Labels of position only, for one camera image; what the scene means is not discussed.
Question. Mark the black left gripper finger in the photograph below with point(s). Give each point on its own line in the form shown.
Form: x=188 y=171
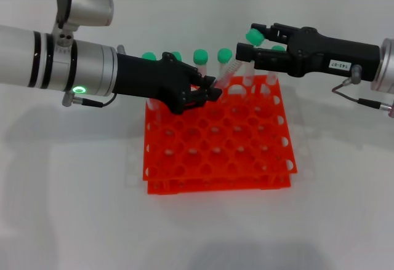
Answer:
x=207 y=81
x=209 y=94

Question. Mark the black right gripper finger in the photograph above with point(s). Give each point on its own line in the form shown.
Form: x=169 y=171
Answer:
x=281 y=31
x=267 y=59

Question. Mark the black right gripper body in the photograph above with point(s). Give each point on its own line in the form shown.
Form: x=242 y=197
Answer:
x=326 y=54

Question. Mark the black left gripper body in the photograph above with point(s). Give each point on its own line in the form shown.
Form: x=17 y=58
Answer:
x=144 y=79

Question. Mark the green-capped clear test tube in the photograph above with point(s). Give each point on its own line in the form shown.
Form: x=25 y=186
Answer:
x=200 y=56
x=153 y=105
x=255 y=36
x=149 y=55
x=224 y=55
x=248 y=77
x=176 y=55
x=271 y=77

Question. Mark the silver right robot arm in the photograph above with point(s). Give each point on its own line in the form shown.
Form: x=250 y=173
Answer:
x=386 y=67

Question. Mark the orange plastic test tube rack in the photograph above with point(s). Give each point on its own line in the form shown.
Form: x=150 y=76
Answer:
x=215 y=174

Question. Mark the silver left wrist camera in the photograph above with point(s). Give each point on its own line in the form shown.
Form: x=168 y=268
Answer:
x=89 y=2

